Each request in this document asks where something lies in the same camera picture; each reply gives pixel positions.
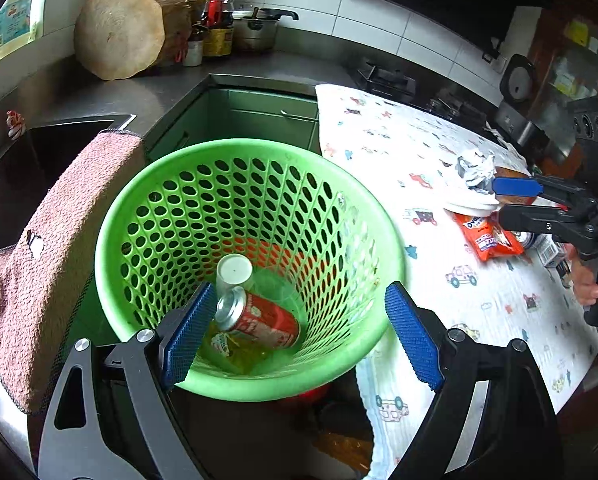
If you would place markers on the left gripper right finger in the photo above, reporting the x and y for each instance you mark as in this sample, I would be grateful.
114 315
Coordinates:
517 435

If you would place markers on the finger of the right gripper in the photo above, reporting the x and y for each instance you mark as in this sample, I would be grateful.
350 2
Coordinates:
546 191
540 220

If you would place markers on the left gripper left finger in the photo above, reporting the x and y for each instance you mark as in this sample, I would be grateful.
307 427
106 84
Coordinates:
111 417

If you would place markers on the white milk carton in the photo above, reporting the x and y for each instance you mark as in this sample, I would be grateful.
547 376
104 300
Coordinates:
550 253

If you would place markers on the small black box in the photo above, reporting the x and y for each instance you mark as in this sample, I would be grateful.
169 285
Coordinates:
564 273

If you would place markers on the grey paper wrapper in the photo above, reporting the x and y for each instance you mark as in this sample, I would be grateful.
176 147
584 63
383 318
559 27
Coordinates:
476 170

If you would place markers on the yellow plastic snack bag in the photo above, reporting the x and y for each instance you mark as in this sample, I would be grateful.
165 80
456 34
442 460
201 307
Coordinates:
237 354

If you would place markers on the red cola can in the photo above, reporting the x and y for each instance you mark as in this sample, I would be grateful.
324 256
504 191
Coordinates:
247 314

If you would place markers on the white paper cup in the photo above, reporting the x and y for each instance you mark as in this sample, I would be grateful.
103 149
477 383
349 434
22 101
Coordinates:
233 270

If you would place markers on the kitchen sink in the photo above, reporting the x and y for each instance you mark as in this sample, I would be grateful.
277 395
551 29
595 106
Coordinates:
30 165

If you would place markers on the person's right hand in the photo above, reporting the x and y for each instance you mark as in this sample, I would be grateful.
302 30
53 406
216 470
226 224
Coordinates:
584 285

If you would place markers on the blue drink can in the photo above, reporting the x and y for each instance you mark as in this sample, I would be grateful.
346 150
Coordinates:
526 239

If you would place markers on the orange snack packet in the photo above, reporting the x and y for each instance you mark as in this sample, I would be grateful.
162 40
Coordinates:
488 239

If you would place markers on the white cartoon print tablecloth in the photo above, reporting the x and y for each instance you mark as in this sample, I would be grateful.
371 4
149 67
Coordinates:
407 159

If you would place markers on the wooden shelf cabinet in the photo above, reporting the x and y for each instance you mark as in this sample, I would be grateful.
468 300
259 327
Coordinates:
564 52

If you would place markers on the pink towel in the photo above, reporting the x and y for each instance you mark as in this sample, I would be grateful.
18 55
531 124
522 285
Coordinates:
43 274

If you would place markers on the black gas stove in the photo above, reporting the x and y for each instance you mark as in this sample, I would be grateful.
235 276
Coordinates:
424 90

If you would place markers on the green plastic mesh basket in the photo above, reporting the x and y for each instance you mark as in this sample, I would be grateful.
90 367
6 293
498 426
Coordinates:
282 207

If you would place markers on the green cabinet doors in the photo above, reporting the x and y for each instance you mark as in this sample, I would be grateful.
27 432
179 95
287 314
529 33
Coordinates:
221 113

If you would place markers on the steel pressure cooker pot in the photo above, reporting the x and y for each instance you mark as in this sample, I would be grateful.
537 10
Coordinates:
255 29

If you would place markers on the red white scrubber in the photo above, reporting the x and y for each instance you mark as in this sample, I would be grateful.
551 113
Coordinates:
15 123

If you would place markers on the dark soy sauce bottle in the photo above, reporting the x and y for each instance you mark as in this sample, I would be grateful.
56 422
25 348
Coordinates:
218 20

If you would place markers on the small white jar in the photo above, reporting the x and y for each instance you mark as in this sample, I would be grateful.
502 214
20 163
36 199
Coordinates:
194 52

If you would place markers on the yellow oil bottle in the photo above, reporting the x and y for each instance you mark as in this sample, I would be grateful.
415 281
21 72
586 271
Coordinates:
195 10

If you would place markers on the round wooden chopping block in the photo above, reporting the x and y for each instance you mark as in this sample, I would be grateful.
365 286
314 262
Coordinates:
117 39

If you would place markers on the white detergent jug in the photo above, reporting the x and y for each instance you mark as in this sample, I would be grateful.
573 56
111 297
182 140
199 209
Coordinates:
15 25

